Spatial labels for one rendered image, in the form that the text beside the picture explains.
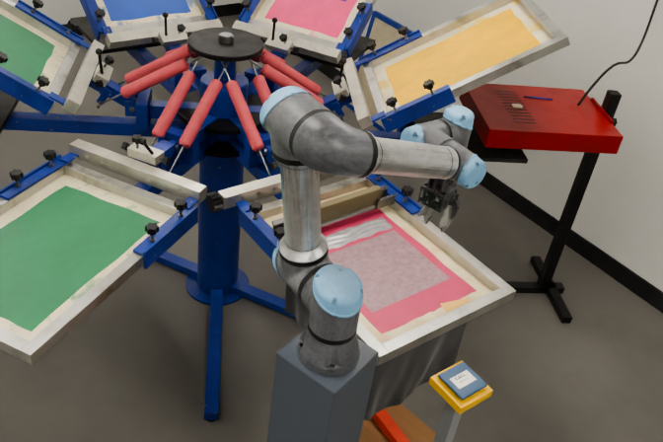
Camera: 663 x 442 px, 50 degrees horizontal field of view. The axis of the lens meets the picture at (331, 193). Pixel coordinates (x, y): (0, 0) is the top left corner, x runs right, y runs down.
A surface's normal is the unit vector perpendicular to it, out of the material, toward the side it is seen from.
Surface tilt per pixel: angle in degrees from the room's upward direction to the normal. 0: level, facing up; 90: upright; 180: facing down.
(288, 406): 90
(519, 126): 0
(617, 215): 90
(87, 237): 0
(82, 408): 0
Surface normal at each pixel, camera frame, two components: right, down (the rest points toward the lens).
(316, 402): -0.61, 0.38
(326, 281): 0.19, -0.75
